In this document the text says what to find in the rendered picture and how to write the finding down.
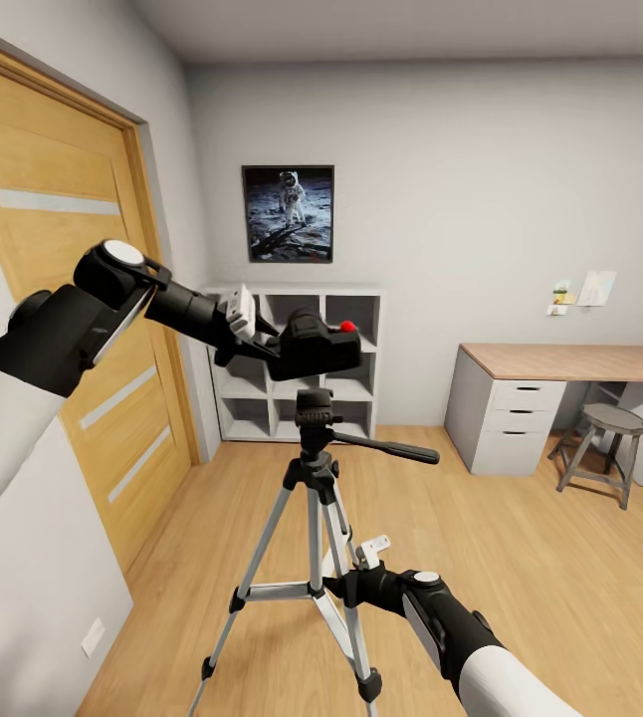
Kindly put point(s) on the door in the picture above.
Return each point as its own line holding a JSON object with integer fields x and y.
{"x": 72, "y": 175}

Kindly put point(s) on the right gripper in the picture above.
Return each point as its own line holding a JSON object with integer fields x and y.
{"x": 358, "y": 586}

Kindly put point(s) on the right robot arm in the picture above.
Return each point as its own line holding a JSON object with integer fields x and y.
{"x": 488, "y": 680}

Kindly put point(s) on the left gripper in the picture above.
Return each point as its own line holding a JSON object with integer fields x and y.
{"x": 202, "y": 321}

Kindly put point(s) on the digital camera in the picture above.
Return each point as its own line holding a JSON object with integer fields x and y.
{"x": 309, "y": 347}

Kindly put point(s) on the camera tripod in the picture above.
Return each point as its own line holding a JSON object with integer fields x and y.
{"x": 314, "y": 467}

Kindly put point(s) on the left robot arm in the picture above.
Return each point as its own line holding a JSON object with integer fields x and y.
{"x": 54, "y": 337}

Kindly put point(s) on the desk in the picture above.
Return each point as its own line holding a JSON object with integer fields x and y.
{"x": 504, "y": 398}

